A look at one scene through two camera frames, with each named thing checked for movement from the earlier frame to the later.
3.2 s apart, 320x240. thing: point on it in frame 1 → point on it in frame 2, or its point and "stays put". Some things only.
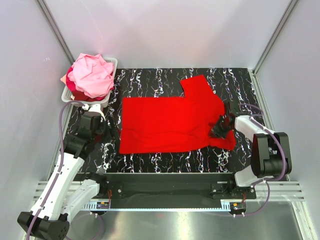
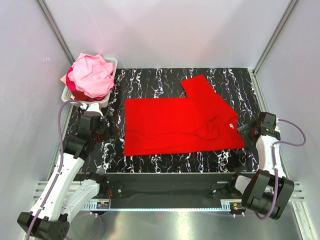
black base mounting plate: (127, 188) stays put
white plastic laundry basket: (67, 95) stays put
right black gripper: (215, 132) → (251, 124)
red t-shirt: (174, 124) stays put
